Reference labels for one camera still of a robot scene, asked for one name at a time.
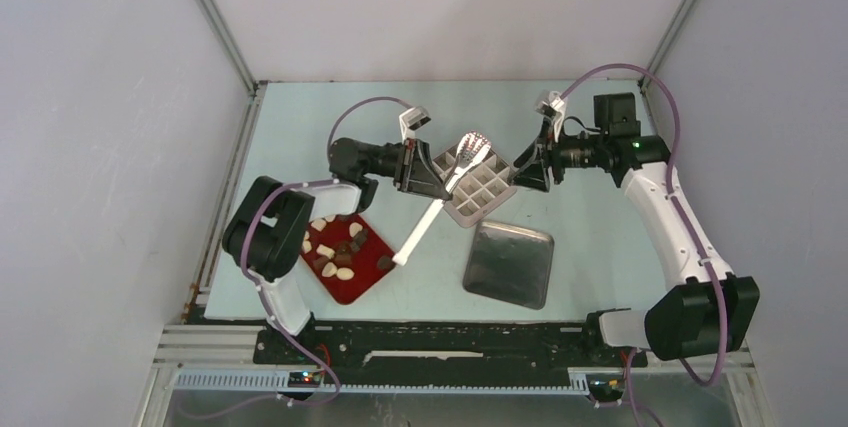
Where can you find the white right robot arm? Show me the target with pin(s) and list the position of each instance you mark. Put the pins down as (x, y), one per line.
(707, 306)

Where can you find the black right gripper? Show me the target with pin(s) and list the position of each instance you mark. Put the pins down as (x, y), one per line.
(534, 175)

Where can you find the round dark chocolate piece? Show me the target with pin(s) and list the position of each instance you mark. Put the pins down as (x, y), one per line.
(385, 263)

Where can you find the red rectangular tray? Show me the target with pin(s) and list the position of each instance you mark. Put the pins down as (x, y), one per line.
(367, 248)

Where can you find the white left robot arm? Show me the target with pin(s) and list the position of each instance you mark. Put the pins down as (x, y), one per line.
(265, 235)

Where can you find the white oval chocolate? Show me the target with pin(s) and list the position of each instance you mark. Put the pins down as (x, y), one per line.
(329, 270)
(345, 274)

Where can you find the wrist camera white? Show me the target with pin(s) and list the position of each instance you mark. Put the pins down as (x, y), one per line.
(552, 105)
(411, 120)

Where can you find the brown bar chocolate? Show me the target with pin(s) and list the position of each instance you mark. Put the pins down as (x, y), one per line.
(319, 263)

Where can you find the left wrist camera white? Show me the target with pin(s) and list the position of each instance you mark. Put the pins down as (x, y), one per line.
(411, 120)

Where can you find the white square chocolate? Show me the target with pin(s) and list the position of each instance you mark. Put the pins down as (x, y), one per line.
(325, 251)

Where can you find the white chocolate near centre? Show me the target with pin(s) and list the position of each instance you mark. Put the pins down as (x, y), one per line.
(355, 229)

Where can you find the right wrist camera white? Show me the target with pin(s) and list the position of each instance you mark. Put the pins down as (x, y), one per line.
(552, 105)

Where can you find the white chocolate top left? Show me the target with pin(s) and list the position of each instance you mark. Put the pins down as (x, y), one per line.
(319, 224)

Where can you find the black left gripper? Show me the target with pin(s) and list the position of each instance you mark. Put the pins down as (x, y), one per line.
(414, 175)

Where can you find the pink tin with white dividers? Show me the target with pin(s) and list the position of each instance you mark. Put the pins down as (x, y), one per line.
(481, 191)

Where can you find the silver metal tin lid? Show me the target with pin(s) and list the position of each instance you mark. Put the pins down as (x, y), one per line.
(510, 263)

